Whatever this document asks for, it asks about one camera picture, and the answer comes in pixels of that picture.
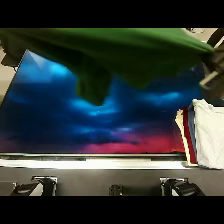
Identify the silver frame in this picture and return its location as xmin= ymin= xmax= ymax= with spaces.
xmin=0 ymin=152 xmax=224 ymax=197

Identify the cream garment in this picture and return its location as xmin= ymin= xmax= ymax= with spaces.
xmin=175 ymin=109 xmax=192 ymax=167

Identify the green T-shirt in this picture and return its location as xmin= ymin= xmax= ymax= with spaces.
xmin=0 ymin=28 xmax=216 ymax=107

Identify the white garment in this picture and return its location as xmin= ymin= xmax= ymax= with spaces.
xmin=192 ymin=98 xmax=224 ymax=171

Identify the blue garment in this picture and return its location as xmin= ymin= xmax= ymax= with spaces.
xmin=187 ymin=104 xmax=198 ymax=164

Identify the red garment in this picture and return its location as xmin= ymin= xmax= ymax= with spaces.
xmin=182 ymin=106 xmax=196 ymax=165

